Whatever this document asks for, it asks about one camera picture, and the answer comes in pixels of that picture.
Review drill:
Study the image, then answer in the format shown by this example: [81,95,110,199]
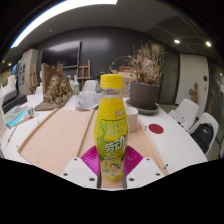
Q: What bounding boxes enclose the white cabinet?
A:
[18,49,40,95]

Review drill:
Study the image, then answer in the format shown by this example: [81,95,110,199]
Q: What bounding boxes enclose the white paper sheets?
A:
[168,109,188,125]

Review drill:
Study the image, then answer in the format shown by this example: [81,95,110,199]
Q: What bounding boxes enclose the dried plant in grey pot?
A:
[128,43,167,110]

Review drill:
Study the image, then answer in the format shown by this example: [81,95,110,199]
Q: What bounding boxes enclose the wooden easel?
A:
[75,59,93,89]

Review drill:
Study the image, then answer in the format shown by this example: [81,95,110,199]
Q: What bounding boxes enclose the red box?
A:
[118,65,133,73]

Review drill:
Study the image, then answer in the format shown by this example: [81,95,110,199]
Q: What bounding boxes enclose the brown cardboard box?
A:
[118,70,138,98]

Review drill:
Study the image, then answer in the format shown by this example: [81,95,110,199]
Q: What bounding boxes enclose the golden relief sculpture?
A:
[34,63,74,112]

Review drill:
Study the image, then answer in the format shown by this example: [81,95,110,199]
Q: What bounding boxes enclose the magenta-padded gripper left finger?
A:
[60,144,102,190]

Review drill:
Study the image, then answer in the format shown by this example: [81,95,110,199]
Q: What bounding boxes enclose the black flat case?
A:
[1,88,28,114]

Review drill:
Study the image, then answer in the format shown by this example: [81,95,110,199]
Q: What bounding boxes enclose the white chair with papers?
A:
[168,98,200,131]

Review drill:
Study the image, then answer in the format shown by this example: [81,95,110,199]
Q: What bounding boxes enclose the white mug with brown handle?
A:
[123,105,139,134]

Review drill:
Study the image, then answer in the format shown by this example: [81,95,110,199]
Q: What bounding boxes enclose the white chair with backpack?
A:
[188,112,220,155]

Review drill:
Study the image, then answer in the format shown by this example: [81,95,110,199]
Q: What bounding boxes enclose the flat round red coaster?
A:
[147,123,165,135]

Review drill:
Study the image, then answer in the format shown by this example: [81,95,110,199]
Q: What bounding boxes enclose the black wall screen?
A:
[40,40,82,69]

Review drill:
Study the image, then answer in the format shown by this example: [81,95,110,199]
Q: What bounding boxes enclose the colourful books stack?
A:
[3,105,36,129]

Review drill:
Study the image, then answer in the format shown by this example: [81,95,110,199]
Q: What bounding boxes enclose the yellow drink bottle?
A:
[93,73,130,182]

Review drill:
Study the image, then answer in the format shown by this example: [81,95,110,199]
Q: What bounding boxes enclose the long ceiling light strip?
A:
[9,0,118,49]

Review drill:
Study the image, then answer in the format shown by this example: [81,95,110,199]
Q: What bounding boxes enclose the wooden figure sculpture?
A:
[188,82,200,104]

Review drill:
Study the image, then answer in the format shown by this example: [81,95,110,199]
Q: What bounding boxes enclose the clear spray bottle green label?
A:
[72,74,80,96]

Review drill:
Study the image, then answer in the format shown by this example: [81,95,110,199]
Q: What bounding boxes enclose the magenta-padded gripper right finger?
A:
[122,144,165,190]

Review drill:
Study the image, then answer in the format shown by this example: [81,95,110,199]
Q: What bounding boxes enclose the printed newspaper sheet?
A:
[75,91,103,111]

